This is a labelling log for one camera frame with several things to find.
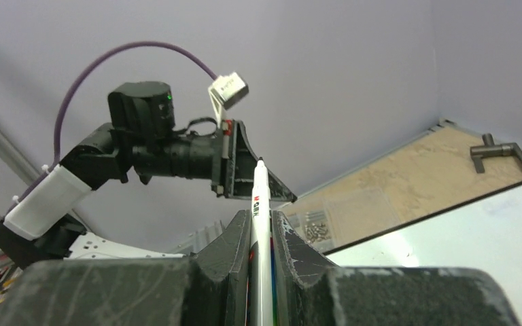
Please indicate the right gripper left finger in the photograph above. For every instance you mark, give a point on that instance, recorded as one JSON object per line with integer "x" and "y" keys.
{"x": 218, "y": 291}

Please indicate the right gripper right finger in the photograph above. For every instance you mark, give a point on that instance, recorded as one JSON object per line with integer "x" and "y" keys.
{"x": 304, "y": 293}

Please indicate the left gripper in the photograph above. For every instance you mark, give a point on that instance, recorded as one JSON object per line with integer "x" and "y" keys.
{"x": 226, "y": 157}

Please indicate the white whiteboard marker pen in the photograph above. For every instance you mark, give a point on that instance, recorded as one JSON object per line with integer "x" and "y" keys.
{"x": 260, "y": 306}

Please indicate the clear plastic screw box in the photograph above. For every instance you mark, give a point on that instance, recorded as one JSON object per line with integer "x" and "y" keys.
{"x": 333, "y": 220}

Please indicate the white whiteboard black frame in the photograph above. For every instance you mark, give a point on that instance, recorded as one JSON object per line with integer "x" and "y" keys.
{"x": 484, "y": 234}

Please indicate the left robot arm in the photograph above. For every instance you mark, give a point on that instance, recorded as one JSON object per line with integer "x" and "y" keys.
{"x": 140, "y": 136}

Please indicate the aluminium frame rail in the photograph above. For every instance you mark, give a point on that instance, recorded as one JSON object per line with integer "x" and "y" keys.
{"x": 199, "y": 239}

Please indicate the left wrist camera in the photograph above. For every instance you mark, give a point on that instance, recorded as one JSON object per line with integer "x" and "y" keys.
{"x": 225, "y": 92}

